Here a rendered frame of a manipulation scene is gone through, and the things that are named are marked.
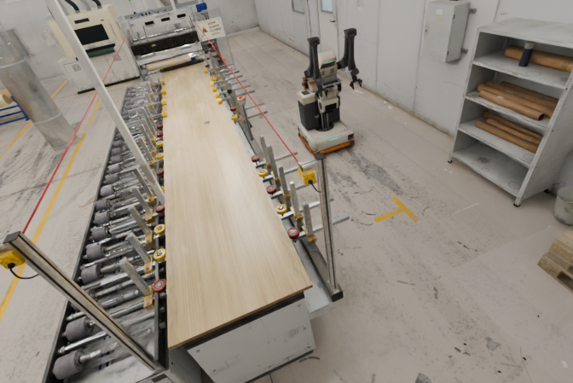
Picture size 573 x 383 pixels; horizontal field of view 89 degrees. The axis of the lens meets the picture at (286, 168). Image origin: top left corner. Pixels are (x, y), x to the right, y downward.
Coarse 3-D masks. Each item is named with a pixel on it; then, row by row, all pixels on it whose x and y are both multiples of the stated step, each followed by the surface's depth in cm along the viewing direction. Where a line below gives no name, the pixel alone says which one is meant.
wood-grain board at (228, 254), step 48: (192, 96) 426; (192, 144) 312; (240, 144) 296; (192, 192) 246; (240, 192) 236; (192, 240) 203; (240, 240) 196; (288, 240) 190; (192, 288) 172; (240, 288) 167; (288, 288) 162; (192, 336) 150
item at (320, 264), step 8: (216, 80) 548; (224, 96) 476; (248, 136) 347; (256, 144) 330; (256, 152) 317; (264, 168) 291; (272, 184) 269; (280, 200) 254; (288, 208) 241; (296, 224) 224; (304, 240) 212; (304, 248) 212; (312, 256) 200; (320, 256) 199; (320, 264) 194; (320, 272) 190; (328, 280) 184; (328, 288) 180; (336, 296) 178
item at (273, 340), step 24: (264, 312) 161; (288, 312) 171; (216, 336) 157; (240, 336) 166; (264, 336) 176; (288, 336) 186; (312, 336) 198; (216, 360) 171; (240, 360) 181; (264, 360) 192; (288, 360) 204
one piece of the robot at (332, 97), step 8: (336, 64) 347; (320, 72) 345; (328, 72) 349; (336, 72) 353; (328, 88) 364; (320, 96) 367; (328, 96) 368; (336, 96) 372; (320, 104) 375; (328, 104) 370
